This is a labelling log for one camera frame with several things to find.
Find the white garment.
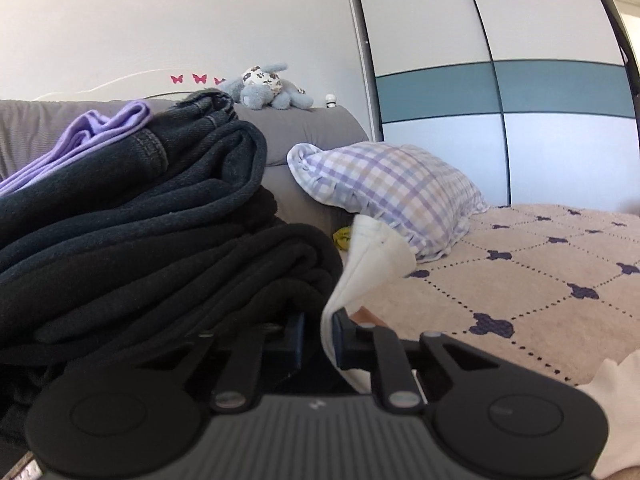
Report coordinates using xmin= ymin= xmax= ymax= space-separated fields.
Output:
xmin=331 ymin=218 xmax=639 ymax=479

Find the dark folded clothes stack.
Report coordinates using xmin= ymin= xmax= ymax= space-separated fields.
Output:
xmin=1 ymin=89 xmax=343 ymax=442

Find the yellow small object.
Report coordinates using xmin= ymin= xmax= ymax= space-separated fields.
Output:
xmin=332 ymin=226 xmax=352 ymax=252

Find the purple plaid pillow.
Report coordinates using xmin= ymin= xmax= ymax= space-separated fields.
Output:
xmin=292 ymin=142 xmax=489 ymax=261

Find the beige patterned bed blanket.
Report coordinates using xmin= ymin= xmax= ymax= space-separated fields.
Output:
xmin=352 ymin=205 xmax=640 ymax=386

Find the blue grey plush toy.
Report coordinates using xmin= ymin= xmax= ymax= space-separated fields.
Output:
xmin=218 ymin=63 xmax=314 ymax=110

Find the purple folded garment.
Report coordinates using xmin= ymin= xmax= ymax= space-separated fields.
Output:
xmin=1 ymin=101 xmax=152 ymax=197

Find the white and teal wardrobe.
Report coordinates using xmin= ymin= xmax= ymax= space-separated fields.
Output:
xmin=354 ymin=0 xmax=639 ymax=214

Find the grey padded headboard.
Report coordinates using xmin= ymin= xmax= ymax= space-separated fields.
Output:
xmin=1 ymin=100 xmax=367 ymax=235

